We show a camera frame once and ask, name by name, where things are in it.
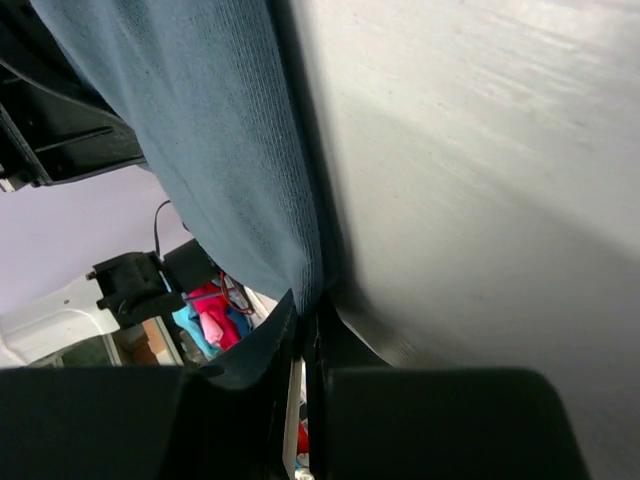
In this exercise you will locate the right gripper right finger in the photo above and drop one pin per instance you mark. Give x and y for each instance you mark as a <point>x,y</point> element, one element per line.
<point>370,420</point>

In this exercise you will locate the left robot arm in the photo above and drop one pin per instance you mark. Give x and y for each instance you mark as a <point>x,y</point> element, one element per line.
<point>115,294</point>

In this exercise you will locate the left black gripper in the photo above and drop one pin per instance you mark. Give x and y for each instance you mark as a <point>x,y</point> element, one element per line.
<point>54,128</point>

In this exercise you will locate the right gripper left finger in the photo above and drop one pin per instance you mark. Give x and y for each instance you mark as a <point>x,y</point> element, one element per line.
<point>234,418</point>

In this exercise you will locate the cyan cloth in background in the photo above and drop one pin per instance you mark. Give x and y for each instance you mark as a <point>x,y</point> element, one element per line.
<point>188,319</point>

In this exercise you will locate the pink cloth in background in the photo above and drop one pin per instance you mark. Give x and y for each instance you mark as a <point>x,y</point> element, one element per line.
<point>222,325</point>

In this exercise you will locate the teal blue t shirt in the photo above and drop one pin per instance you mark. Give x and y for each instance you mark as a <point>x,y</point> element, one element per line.
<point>203,86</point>

